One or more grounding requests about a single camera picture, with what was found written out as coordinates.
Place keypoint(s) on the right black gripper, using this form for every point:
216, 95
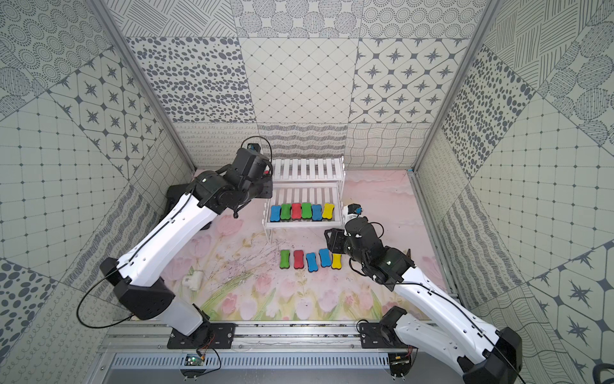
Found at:
334, 242

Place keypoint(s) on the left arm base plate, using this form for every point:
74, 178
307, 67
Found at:
216, 335

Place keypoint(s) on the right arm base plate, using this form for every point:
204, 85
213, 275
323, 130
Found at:
376, 336

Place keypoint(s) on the right black controller box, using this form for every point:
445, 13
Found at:
399, 365

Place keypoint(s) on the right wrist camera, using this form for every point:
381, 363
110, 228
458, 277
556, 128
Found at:
351, 211

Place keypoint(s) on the white wooden slatted shelf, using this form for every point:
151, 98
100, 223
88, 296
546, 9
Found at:
306, 180

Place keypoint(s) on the black plastic tool case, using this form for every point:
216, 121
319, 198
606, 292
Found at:
191, 212

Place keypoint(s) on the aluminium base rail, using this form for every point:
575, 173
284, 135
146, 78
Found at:
249, 336

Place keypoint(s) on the left green circuit board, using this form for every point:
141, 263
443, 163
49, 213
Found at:
192, 367

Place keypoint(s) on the white perforated cable duct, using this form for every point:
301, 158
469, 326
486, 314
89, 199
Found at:
253, 361

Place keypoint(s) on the shelf red eraser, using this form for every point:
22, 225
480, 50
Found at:
296, 211
299, 259

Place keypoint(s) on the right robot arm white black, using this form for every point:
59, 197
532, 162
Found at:
474, 348

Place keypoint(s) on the shelf blue eraser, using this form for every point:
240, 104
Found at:
317, 212
312, 264
275, 213

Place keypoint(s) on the shelf green eraser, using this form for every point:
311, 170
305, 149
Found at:
284, 259
286, 212
307, 211

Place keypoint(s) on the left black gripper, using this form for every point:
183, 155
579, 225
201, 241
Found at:
261, 187

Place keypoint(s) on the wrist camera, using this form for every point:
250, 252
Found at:
351, 211
254, 146

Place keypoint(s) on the shelf yellow eraser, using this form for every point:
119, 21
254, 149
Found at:
336, 263
328, 211

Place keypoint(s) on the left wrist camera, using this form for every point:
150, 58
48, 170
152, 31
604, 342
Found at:
254, 146

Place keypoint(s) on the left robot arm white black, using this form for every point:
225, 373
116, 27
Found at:
136, 276

